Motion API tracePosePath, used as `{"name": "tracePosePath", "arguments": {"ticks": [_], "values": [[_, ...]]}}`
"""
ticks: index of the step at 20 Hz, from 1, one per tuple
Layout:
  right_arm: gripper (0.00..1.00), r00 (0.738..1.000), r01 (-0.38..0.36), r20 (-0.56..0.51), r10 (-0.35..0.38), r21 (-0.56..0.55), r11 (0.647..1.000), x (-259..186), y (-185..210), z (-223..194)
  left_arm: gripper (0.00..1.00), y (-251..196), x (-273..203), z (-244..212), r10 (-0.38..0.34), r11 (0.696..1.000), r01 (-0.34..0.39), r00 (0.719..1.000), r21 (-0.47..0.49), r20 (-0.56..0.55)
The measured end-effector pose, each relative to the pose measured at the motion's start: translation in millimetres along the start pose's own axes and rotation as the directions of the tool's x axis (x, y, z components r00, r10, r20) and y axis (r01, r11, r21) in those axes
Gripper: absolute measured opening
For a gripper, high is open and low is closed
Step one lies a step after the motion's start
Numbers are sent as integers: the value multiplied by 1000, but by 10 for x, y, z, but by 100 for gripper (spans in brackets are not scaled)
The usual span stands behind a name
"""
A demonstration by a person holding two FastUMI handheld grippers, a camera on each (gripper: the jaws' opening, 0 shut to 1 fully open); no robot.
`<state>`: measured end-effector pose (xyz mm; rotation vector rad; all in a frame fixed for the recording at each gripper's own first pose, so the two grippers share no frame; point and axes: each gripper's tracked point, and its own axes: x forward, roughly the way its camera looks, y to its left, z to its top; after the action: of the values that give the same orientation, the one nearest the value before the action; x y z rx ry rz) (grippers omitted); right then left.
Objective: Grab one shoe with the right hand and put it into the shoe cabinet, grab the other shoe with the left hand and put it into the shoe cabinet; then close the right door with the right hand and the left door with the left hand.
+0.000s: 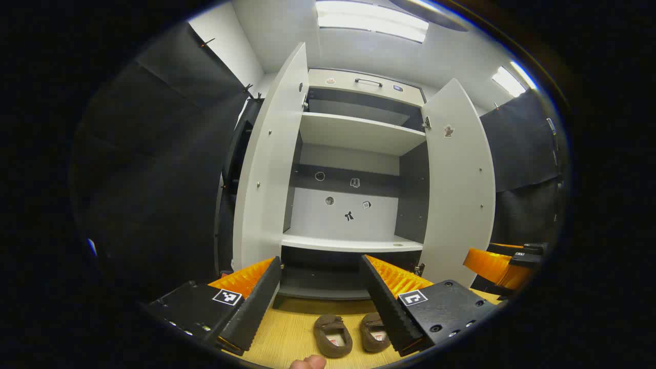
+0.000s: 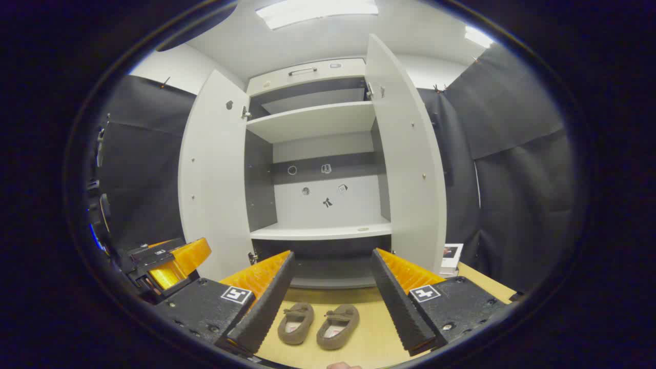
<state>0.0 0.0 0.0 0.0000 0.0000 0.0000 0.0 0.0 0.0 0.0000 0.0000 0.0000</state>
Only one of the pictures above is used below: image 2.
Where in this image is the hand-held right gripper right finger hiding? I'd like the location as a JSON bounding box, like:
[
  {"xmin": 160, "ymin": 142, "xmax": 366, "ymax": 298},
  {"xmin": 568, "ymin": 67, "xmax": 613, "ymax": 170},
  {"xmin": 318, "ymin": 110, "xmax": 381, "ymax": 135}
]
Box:
[{"xmin": 370, "ymin": 248, "xmax": 513, "ymax": 357}]

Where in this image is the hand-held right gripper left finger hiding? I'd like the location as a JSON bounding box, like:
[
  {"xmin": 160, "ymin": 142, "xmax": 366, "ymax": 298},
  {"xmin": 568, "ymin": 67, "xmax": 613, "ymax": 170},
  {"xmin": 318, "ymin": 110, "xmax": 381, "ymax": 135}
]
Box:
[{"xmin": 154, "ymin": 250, "xmax": 296, "ymax": 355}]

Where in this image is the brown fuzzy shoe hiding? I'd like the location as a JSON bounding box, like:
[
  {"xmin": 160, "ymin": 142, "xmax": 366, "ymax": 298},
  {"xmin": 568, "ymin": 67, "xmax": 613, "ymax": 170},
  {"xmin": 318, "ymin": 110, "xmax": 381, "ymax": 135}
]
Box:
[
  {"xmin": 316, "ymin": 304, "xmax": 360, "ymax": 351},
  {"xmin": 277, "ymin": 302, "xmax": 315, "ymax": 345}
]

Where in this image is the white cabinet drawer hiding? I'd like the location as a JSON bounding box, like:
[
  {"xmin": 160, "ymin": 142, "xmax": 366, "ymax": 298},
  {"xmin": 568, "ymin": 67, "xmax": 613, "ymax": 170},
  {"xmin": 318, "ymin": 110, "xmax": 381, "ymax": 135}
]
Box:
[{"xmin": 247, "ymin": 58, "xmax": 366, "ymax": 96}]

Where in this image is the white book with photo cover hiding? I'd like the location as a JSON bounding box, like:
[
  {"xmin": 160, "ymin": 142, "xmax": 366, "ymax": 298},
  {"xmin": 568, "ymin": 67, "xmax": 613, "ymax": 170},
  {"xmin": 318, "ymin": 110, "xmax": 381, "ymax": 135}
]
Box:
[{"xmin": 442, "ymin": 243, "xmax": 464, "ymax": 271}]

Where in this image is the black backdrop cloth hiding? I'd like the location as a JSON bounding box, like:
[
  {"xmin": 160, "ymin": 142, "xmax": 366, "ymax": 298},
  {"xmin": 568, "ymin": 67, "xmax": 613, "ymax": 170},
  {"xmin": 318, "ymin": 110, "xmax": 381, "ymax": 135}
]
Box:
[{"xmin": 97, "ymin": 44, "xmax": 580, "ymax": 303}]

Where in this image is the large ceiling light panel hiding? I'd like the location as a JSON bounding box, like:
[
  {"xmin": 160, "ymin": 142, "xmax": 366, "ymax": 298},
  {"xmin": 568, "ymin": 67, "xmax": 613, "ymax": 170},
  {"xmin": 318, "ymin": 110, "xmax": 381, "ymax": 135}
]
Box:
[{"xmin": 255, "ymin": 0, "xmax": 379, "ymax": 30}]

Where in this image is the small ceiling light panel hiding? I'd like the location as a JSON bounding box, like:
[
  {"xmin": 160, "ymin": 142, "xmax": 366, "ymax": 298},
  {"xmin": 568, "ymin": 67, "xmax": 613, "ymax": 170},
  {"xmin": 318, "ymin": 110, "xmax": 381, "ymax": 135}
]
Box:
[{"xmin": 464, "ymin": 26, "xmax": 495, "ymax": 49}]

